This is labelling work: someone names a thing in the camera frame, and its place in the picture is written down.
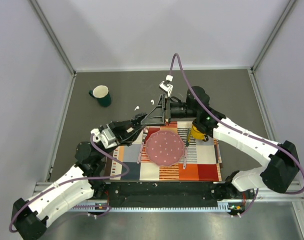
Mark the pink handled fork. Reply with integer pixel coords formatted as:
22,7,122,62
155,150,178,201
137,126,149,164

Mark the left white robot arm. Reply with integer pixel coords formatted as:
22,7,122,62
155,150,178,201
9,113,146,240

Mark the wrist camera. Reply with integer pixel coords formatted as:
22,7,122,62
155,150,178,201
159,75,173,98
90,125,118,149

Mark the right aluminium frame post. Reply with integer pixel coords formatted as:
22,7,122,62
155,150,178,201
250,0,297,74

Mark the colourful patchwork placemat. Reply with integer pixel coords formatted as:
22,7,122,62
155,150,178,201
104,121,222,182

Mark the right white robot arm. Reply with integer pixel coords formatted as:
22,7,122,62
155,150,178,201
141,86,299,198

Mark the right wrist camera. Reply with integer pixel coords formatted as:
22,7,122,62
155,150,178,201
159,75,173,98

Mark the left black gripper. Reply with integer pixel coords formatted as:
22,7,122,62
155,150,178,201
97,117,145,160

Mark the left aluminium frame post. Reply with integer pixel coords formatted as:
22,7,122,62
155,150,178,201
28,0,76,76

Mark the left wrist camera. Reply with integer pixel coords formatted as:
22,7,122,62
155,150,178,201
90,125,118,149

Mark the pink handled knife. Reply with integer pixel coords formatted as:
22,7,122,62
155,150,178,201
183,128,191,170

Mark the yellow transparent mug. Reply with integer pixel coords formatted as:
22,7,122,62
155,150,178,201
190,122,209,142

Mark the pink dotted plate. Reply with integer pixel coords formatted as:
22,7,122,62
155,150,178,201
145,130,185,167

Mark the dark green mug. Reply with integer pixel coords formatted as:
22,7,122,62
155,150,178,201
89,85,112,108

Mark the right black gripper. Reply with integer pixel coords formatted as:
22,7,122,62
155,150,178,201
142,95,198,127

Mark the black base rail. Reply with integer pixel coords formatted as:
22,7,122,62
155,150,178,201
31,180,304,213

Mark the aluminium frame post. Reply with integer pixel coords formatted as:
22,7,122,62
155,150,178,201
28,0,76,76
250,0,297,74

